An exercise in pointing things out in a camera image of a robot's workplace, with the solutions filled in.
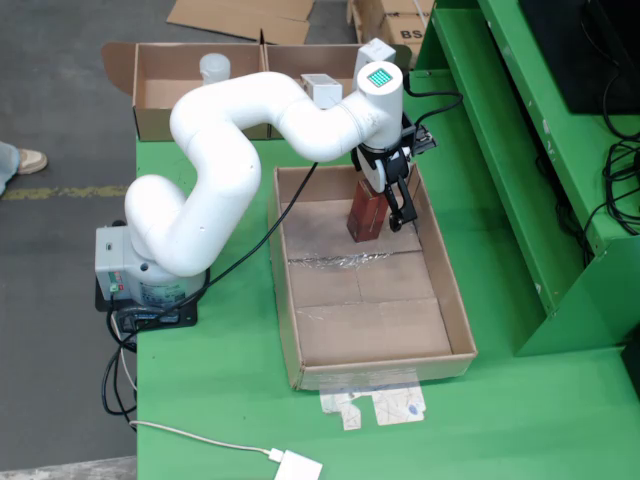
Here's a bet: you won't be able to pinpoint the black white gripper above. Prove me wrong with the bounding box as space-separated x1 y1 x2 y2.
349 142 419 234

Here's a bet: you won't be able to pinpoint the red-brown carton box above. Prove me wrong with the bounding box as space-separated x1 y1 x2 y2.
346 179 391 245

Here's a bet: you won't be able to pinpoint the grey robot base box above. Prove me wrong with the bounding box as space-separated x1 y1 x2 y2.
94 227 127 296

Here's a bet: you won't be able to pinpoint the cardboard tray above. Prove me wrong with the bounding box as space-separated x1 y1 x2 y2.
267 161 479 392

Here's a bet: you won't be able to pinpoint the small white carton box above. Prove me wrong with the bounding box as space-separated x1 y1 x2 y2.
299 73 344 110

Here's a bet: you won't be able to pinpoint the tall white carton box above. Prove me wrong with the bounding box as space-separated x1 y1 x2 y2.
352 38 397 91

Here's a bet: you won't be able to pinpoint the flat open cardboard box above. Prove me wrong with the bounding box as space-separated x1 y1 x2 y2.
165 0 316 46

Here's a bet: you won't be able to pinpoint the open cardboard box with flap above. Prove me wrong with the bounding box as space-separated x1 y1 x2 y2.
101 41 271 142

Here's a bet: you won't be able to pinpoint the green metal shelf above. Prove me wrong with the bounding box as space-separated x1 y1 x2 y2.
414 0 640 359

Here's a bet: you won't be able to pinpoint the white plastic bottle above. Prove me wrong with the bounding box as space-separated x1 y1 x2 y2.
198 53 232 84

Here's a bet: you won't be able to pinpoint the black monitor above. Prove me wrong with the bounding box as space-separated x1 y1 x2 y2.
517 0 640 115

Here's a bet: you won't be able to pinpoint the white adapter block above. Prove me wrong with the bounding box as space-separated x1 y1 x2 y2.
273 449 324 480

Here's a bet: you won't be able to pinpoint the beige sneaker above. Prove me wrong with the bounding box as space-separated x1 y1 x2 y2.
13 148 49 176

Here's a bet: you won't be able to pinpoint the blue jeans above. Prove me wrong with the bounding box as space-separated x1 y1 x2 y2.
0 142 21 194

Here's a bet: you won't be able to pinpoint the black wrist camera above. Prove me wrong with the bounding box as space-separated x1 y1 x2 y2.
412 123 438 156

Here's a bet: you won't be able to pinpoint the long black arm cable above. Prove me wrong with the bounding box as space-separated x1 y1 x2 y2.
112 160 320 334

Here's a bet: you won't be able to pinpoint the black camera cable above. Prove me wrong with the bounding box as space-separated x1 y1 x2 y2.
402 69 464 129

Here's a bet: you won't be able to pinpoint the strapped printed cardboard box stack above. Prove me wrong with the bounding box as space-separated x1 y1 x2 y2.
347 0 436 56

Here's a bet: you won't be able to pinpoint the black cable bundle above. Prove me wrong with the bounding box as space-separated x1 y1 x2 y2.
534 64 640 271

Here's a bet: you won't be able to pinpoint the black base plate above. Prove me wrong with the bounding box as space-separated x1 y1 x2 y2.
94 274 199 331

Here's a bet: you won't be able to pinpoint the thin white cable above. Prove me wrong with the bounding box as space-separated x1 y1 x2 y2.
128 420 286 464

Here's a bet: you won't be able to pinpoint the black power cable loops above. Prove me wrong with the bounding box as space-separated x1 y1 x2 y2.
101 309 139 431

